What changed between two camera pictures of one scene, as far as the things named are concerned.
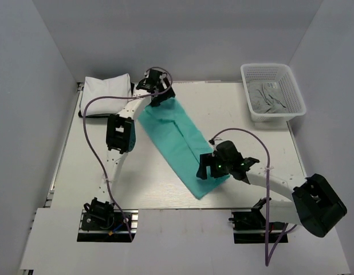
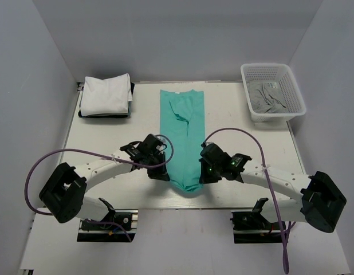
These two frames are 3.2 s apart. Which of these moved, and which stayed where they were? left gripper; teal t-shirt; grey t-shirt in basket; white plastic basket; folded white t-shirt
Moved: teal t-shirt; left gripper
Stayed: white plastic basket; grey t-shirt in basket; folded white t-shirt
